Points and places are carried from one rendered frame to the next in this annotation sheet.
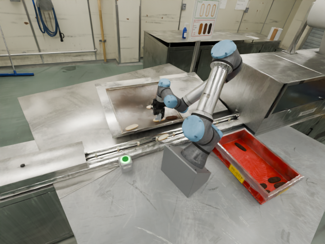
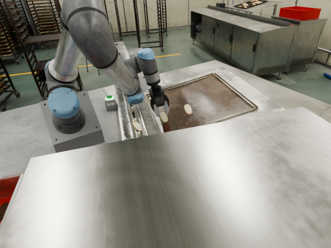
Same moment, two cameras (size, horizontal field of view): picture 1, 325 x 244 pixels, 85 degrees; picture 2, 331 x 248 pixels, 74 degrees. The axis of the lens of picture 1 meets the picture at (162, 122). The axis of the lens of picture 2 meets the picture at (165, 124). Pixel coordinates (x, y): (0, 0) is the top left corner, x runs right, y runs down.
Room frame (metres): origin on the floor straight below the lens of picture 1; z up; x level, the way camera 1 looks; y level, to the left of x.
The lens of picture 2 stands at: (1.42, -0.95, 1.54)
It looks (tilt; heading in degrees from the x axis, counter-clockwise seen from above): 34 degrees down; 108
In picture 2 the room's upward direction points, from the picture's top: 4 degrees counter-clockwise
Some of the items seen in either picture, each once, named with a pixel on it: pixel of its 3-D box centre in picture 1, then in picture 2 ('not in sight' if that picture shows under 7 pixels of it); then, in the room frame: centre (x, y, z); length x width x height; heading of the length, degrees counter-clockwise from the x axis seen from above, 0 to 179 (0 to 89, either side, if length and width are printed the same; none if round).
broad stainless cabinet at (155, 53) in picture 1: (195, 59); not in sight; (3.72, -0.51, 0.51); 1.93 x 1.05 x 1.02; 120
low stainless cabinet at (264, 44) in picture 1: (245, 52); not in sight; (5.11, -2.02, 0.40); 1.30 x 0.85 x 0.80; 120
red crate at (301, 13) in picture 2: not in sight; (298, 12); (2.39, 3.57, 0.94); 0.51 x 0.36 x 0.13; 124
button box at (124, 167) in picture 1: (125, 164); (111, 105); (0.67, 0.19, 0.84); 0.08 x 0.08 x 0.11; 30
